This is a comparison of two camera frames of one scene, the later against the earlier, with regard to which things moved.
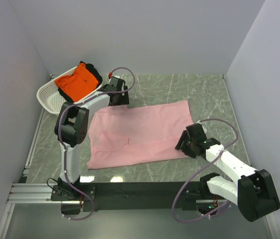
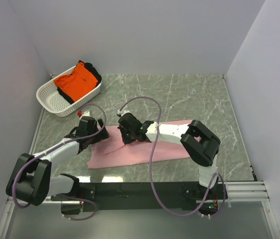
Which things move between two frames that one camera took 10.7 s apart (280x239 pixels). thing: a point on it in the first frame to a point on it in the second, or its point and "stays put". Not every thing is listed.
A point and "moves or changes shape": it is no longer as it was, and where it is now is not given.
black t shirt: (92, 68) stays put
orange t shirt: (78, 84) stays put
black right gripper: (185, 144) to (125, 134)
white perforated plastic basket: (49, 98) stays put
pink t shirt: (120, 136) moves or changes shape
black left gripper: (119, 98) to (99, 132)
